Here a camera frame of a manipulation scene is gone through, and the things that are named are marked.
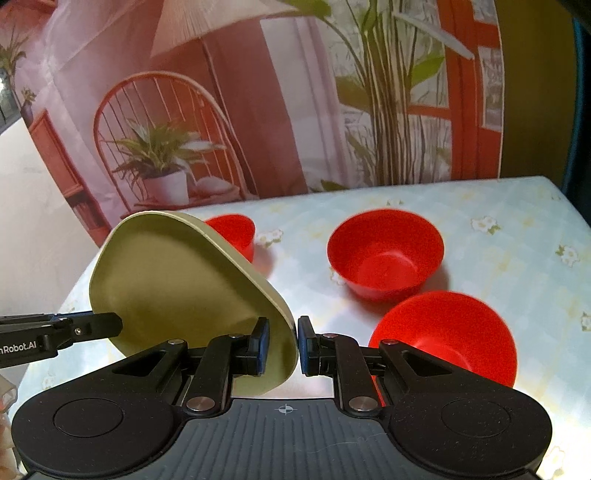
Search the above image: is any printed room backdrop cloth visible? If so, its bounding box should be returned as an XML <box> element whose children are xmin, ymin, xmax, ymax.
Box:
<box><xmin>1</xmin><ymin>1</ymin><xmax>504</xmax><ymax>244</ymax></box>

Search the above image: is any person's left hand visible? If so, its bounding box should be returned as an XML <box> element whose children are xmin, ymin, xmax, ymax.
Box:
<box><xmin>0</xmin><ymin>376</ymin><xmax>22</xmax><ymax>480</ymax></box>

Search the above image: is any teal curtain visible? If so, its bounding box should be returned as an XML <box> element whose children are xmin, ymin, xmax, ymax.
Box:
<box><xmin>561</xmin><ymin>19</ymin><xmax>590</xmax><ymax>223</ymax></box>

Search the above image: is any green square plate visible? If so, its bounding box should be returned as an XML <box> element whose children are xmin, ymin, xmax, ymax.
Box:
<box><xmin>89</xmin><ymin>211</ymin><xmax>297</xmax><ymax>397</ymax></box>

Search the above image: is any red bowl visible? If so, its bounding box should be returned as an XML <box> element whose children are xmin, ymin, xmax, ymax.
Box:
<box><xmin>370</xmin><ymin>291</ymin><xmax>518</xmax><ymax>387</ymax></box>
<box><xmin>327</xmin><ymin>209</ymin><xmax>445</xmax><ymax>304</ymax></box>
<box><xmin>205</xmin><ymin>214</ymin><xmax>256</xmax><ymax>262</ymax></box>

